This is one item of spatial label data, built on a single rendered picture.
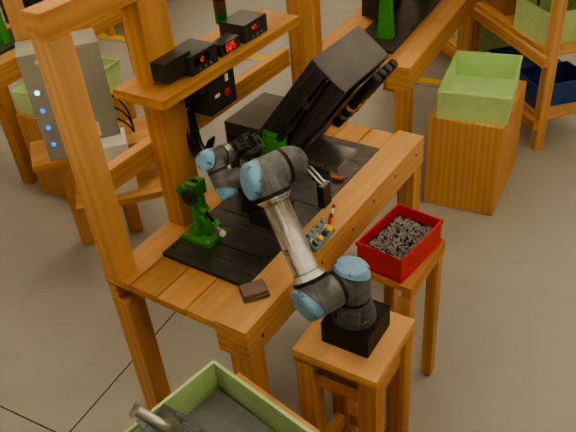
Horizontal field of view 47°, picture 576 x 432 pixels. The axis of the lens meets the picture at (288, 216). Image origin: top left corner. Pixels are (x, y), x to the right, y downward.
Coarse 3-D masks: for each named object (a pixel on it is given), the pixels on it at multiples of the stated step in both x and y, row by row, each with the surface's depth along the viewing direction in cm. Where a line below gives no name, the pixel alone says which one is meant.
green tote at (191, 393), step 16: (208, 368) 212; (224, 368) 211; (192, 384) 208; (208, 384) 215; (224, 384) 215; (240, 384) 206; (176, 400) 205; (192, 400) 211; (240, 400) 212; (256, 400) 203; (256, 416) 209; (272, 416) 201; (288, 416) 194
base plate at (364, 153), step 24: (360, 144) 325; (360, 168) 308; (240, 192) 300; (312, 192) 296; (336, 192) 294; (216, 216) 286; (240, 216) 285; (312, 216) 281; (240, 240) 272; (264, 240) 271; (192, 264) 262; (216, 264) 261; (240, 264) 260; (264, 264) 259
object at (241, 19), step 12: (240, 12) 280; (252, 12) 279; (228, 24) 270; (240, 24) 268; (252, 24) 271; (264, 24) 278; (240, 36) 270; (252, 36) 273; (180, 48) 253; (192, 48) 252; (204, 48) 251; (192, 60) 246; (204, 60) 252; (216, 60) 258; (192, 72) 248
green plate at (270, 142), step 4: (264, 132) 267; (268, 132) 266; (272, 132) 266; (264, 136) 268; (268, 136) 267; (272, 136) 266; (280, 136) 263; (264, 140) 268; (268, 140) 267; (272, 140) 266; (276, 140) 265; (284, 140) 263; (268, 144) 268; (272, 144) 267; (276, 144) 266; (280, 144) 265; (284, 144) 264; (264, 148) 270; (268, 148) 268; (272, 148) 268; (276, 148) 266; (264, 152) 270; (268, 152) 269
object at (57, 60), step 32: (160, 0) 237; (288, 0) 317; (128, 32) 238; (160, 32) 241; (288, 32) 327; (64, 64) 210; (64, 96) 213; (64, 128) 223; (96, 128) 228; (160, 128) 258; (96, 160) 232; (160, 160) 269; (192, 160) 277; (96, 192) 236; (96, 224) 246; (128, 256) 260
